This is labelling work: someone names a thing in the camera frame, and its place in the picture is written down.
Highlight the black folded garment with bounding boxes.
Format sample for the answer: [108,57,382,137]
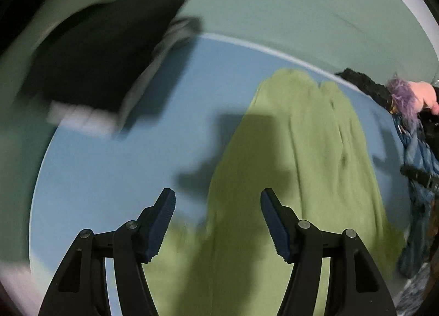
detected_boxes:
[21,0,187,114]

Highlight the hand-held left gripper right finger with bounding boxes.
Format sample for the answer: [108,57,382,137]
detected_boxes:
[260,187,402,316]

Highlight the green bed sheet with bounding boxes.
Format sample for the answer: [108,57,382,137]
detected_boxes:
[0,0,438,269]

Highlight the pink garment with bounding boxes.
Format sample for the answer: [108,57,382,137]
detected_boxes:
[410,81,439,114]

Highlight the blue mat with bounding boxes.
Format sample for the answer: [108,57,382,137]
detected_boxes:
[29,33,412,316]

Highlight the grey patterned cloth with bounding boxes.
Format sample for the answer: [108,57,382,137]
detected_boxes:
[396,270,433,316]

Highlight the blue denim garment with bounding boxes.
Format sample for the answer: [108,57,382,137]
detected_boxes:
[393,114,439,279]

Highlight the black fuzzy garment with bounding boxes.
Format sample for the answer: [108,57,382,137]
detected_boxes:
[336,67,395,114]

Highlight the white folded garment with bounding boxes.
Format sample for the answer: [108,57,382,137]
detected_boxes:
[46,18,203,132]

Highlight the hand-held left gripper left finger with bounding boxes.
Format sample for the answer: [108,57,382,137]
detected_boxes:
[38,187,177,316]

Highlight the green garment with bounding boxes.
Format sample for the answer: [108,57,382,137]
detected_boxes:
[142,67,407,316]

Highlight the black strap with buckle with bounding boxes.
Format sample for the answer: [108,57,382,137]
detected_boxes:
[401,163,439,194]

